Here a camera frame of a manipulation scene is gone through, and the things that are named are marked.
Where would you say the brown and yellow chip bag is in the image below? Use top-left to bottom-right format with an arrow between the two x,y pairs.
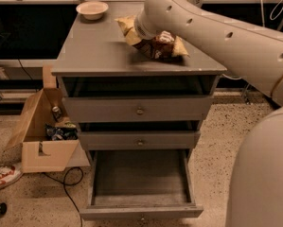
115,15 -> 188,61

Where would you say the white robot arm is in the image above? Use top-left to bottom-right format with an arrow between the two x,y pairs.
134,0 -> 283,227

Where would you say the grey drawer cabinet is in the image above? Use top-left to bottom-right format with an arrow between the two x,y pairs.
52,2 -> 225,136

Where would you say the grey middle drawer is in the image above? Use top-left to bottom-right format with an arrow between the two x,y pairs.
79,131 -> 201,150

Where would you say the grey top drawer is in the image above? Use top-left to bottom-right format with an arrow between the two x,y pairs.
62,96 -> 212,123

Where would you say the grey open bottom drawer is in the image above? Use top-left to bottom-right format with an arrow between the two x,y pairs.
80,149 -> 203,220

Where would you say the blue snack bag in box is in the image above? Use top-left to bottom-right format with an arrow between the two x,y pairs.
44,122 -> 78,141

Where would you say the metal can in box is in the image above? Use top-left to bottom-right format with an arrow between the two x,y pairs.
52,106 -> 62,122

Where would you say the white bowl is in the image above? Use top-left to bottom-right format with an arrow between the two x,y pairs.
76,1 -> 109,21

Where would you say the open cardboard box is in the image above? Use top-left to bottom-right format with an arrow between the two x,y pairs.
6,65 -> 84,173

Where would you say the red and white sneaker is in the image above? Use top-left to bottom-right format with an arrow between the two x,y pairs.
0,163 -> 23,190

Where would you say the black floor cable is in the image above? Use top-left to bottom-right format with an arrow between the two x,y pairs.
42,166 -> 85,227

